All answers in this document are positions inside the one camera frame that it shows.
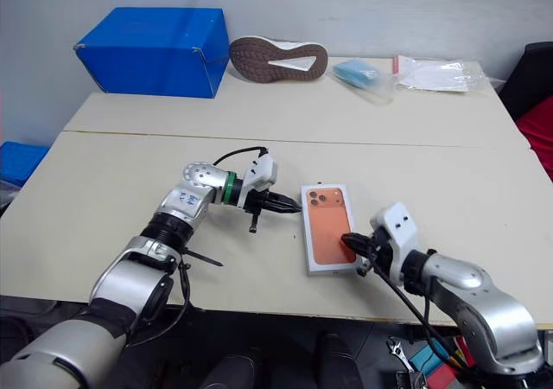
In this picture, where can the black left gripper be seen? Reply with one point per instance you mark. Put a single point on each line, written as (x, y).
(259, 201)

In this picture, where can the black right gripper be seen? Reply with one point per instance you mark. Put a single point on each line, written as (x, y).
(379, 253)

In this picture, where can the white phone box lid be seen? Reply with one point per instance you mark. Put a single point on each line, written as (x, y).
(326, 229)

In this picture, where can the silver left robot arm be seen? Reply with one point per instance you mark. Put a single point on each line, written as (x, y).
(129, 276)

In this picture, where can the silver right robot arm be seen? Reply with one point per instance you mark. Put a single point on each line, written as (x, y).
(484, 302)

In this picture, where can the blue cardboard shoe box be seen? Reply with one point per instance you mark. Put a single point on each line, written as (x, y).
(151, 52)

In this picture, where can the silver adjustable wrench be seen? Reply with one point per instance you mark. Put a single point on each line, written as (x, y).
(399, 354)

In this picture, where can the dark rounded shape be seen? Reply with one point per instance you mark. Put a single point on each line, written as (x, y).
(235, 371)
(339, 363)

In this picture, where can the white sneaker with brown sole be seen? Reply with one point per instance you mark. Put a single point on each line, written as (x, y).
(263, 60)

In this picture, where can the blue pads in clear bag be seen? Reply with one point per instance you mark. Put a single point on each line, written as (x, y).
(356, 72)

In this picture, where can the clear bag with white papers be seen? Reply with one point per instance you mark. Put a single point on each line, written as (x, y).
(440, 75)

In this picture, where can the person in red clothing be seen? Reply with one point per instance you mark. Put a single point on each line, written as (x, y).
(540, 134)

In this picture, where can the black chair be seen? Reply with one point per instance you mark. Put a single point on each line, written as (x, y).
(533, 73)

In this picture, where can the blue plastic crate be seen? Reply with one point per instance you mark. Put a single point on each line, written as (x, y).
(19, 162)

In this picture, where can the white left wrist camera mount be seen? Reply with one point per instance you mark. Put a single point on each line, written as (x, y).
(261, 170)

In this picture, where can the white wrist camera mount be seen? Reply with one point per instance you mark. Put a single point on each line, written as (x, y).
(399, 229)
(261, 170)

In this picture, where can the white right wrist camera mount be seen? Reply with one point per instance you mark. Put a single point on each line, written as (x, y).
(399, 229)

